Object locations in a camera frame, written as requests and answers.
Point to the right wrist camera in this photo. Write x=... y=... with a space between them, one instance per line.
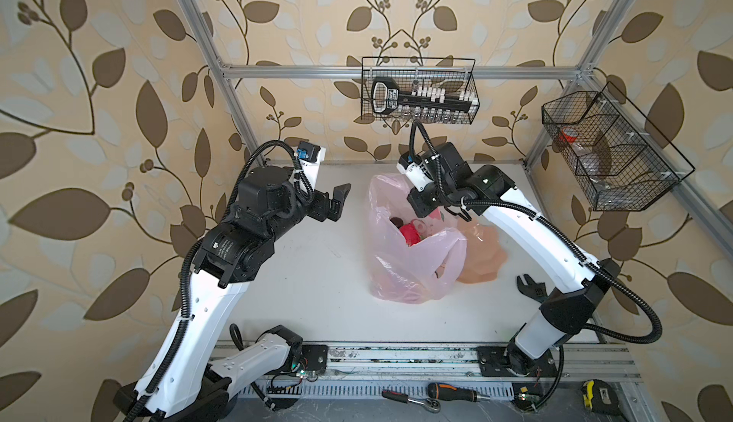
x=414 y=171

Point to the black adjustable wrench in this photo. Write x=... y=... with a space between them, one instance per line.
x=528 y=287

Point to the peach scalloped plastic plate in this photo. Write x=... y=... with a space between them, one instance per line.
x=485 y=255

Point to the orange black screwdriver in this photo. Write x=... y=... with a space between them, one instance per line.
x=447 y=392

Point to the black wire basket right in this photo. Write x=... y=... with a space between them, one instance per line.
x=638 y=162

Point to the pink plastic bag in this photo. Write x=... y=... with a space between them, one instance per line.
x=409 y=274

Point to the black socket holder tool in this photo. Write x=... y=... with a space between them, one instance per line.
x=386 y=97

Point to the red black ratchet wrench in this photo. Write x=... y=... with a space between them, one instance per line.
x=429 y=404

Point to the dark brown toy plum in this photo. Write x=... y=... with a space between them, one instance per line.
x=397 y=222

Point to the yellow black tape measure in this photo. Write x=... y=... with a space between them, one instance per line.
x=598 y=396

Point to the black wire basket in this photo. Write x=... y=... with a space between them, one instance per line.
x=451 y=73
x=638 y=162

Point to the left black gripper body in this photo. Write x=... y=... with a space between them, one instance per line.
x=294 y=206

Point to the black wire basket centre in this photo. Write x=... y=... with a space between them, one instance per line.
x=451 y=73

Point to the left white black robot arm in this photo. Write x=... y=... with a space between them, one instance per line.
x=184 y=383

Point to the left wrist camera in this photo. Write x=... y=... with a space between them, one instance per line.
x=311 y=156

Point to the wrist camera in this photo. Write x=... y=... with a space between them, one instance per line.
x=311 y=156
x=414 y=171

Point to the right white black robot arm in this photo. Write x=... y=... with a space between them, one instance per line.
x=581 y=280

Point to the red toy dragon fruit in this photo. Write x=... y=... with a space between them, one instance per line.
x=410 y=234

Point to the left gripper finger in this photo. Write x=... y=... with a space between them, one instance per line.
x=340 y=194
x=332 y=212

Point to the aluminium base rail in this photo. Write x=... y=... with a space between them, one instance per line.
x=353 y=370

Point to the clear bottle red cap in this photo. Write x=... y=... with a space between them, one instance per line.
x=569 y=138

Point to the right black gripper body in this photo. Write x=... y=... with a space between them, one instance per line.
x=434 y=195

